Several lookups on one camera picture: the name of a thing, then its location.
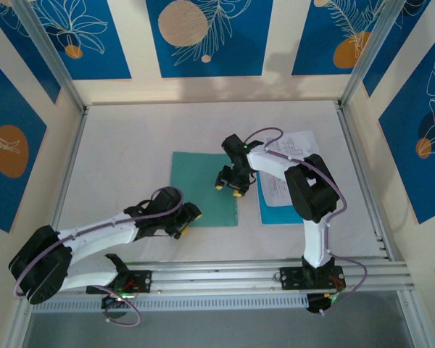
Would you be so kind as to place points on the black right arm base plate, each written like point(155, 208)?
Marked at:
point(288, 277)

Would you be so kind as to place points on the blue folder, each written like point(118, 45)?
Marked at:
point(275, 215)

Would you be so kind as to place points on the aluminium frame leg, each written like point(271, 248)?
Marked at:
point(413, 322)
point(20, 326)

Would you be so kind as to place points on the aluminium frame post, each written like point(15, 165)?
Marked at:
point(375, 50)
point(47, 50)

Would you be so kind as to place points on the green plastic folder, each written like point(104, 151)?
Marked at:
point(199, 181)

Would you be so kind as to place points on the aluminium mounting rail beam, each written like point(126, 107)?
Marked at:
point(217, 277)

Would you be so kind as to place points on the aluminium side rail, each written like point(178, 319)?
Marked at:
point(72, 159)
point(362, 181)

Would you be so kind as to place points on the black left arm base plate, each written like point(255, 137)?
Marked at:
point(141, 281)

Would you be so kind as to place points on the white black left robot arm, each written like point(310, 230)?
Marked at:
point(94, 235)

